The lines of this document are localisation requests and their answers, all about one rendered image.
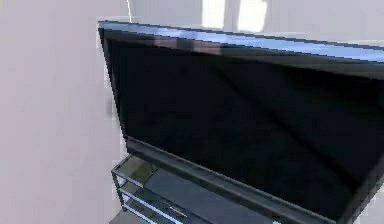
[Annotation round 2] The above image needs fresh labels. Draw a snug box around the black television set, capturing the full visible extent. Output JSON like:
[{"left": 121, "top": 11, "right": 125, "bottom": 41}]
[{"left": 97, "top": 20, "right": 384, "bottom": 224}]

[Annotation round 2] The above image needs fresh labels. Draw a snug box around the dark grey television stand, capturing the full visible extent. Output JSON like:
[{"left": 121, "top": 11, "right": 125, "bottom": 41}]
[{"left": 110, "top": 153, "right": 284, "bottom": 224}]

